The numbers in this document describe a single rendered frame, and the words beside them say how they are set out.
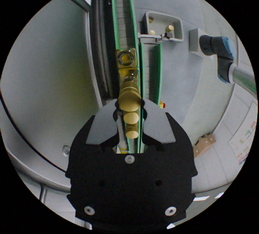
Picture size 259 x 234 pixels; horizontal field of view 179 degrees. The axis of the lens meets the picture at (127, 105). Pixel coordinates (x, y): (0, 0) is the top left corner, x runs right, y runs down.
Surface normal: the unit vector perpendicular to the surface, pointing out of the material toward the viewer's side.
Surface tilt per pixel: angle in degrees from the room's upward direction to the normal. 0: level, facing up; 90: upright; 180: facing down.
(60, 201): 90
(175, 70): 0
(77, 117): 90
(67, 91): 90
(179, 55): 0
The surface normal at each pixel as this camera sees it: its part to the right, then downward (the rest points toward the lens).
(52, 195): 1.00, -0.06
